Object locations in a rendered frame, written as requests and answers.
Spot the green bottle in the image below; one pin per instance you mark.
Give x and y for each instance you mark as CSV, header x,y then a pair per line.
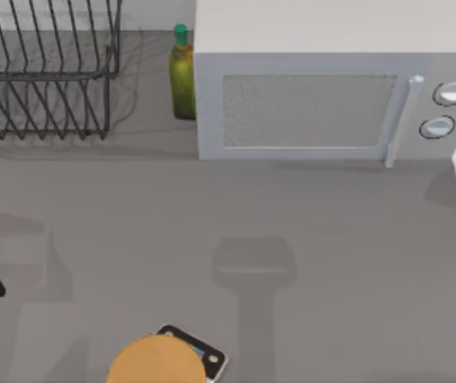
x,y
182,80

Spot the pale microwave oven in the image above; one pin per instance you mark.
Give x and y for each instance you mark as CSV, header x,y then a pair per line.
x,y
323,40

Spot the round orange bread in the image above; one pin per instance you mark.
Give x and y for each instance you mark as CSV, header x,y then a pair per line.
x,y
155,361

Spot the small microwave knob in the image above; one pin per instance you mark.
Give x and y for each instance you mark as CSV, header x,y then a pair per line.
x,y
436,127

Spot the microwave door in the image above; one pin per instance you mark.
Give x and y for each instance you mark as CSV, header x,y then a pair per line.
x,y
307,111

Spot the large microwave knob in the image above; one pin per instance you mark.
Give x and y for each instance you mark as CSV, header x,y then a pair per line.
x,y
451,91

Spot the black kitchen scale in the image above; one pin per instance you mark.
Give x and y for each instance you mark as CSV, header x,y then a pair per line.
x,y
211,359

